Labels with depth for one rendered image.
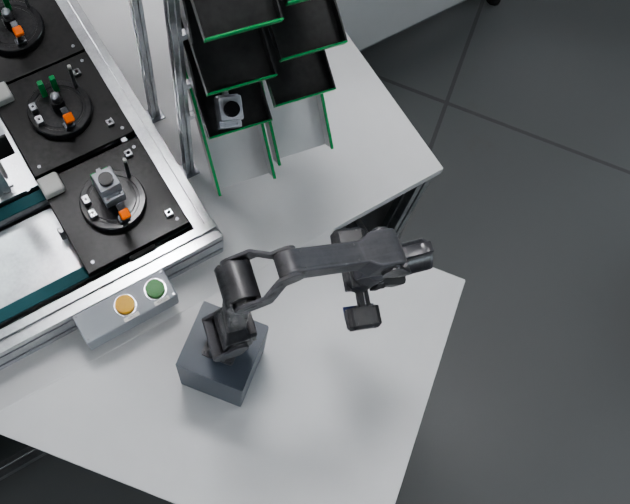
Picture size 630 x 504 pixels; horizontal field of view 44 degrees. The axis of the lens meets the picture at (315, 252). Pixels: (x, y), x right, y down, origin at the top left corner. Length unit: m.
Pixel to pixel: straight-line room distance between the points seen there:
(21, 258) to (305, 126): 0.68
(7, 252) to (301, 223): 0.66
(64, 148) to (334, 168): 0.63
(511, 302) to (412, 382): 1.13
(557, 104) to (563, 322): 0.89
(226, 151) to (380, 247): 0.57
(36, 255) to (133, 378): 0.34
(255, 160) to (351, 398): 0.56
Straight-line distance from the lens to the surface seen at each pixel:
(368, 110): 1.99
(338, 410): 1.73
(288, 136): 1.75
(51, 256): 1.78
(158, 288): 1.66
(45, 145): 1.83
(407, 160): 1.95
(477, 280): 2.82
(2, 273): 1.79
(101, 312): 1.67
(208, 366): 1.52
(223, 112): 1.49
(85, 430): 1.73
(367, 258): 1.21
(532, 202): 3.01
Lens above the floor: 2.55
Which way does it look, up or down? 69 degrees down
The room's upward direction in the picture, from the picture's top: 17 degrees clockwise
